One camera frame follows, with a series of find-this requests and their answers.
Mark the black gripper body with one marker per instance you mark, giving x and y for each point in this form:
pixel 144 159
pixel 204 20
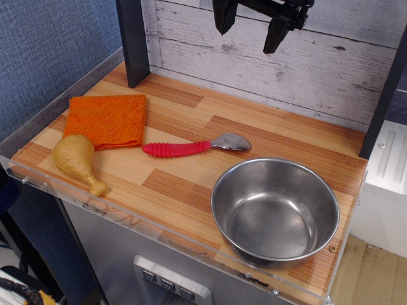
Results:
pixel 293 11

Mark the stainless steel bowl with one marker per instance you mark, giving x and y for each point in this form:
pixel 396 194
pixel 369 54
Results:
pixel 275 213

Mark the dark grey right post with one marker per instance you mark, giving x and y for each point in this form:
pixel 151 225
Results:
pixel 386 97

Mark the dark grey left post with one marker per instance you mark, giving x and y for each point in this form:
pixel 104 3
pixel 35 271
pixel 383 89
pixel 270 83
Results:
pixel 133 38

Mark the plastic toy chicken drumstick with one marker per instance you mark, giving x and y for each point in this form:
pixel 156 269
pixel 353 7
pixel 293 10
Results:
pixel 73 155

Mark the white grooved side cabinet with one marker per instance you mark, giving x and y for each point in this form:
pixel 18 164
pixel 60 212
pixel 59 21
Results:
pixel 379 217

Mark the silver button panel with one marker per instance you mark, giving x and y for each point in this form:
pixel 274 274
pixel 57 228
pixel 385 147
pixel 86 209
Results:
pixel 162 285

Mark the orange cloth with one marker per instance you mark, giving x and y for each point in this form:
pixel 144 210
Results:
pixel 109 122

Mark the clear acrylic table guard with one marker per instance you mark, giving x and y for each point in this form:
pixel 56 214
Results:
pixel 160 208

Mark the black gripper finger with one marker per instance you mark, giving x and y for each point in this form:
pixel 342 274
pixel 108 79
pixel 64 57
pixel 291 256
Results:
pixel 224 14
pixel 277 31

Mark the dark grey post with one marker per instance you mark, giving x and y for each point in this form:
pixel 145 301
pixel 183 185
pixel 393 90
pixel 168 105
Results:
pixel 133 38
pixel 386 97

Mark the yellow and black object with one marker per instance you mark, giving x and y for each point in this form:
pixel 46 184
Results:
pixel 30 295

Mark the red-handled metal spoon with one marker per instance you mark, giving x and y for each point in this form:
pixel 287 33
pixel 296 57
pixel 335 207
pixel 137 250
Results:
pixel 231 141

